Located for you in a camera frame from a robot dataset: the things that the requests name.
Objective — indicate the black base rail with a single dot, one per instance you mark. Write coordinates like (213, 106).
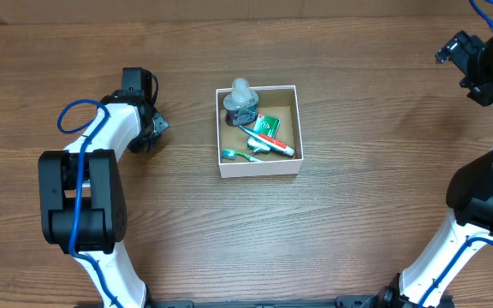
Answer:
(347, 301)

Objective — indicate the green red toothpaste tube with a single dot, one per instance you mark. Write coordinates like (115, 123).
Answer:
(275, 144)

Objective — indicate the dark blue pump bottle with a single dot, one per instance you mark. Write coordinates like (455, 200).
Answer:
(241, 104)

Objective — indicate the white cardboard box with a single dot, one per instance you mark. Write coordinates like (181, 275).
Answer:
(278, 101)

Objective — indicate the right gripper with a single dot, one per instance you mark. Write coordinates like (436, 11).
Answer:
(463, 53)

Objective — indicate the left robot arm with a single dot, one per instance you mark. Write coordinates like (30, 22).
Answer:
(82, 202)

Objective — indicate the green white soap bar package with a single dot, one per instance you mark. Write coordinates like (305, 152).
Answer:
(267, 125)

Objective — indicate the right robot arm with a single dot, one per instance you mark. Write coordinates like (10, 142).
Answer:
(468, 225)

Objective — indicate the green white toothbrush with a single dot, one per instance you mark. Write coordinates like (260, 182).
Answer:
(232, 154)

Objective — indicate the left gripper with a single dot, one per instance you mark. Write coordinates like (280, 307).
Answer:
(155, 129)

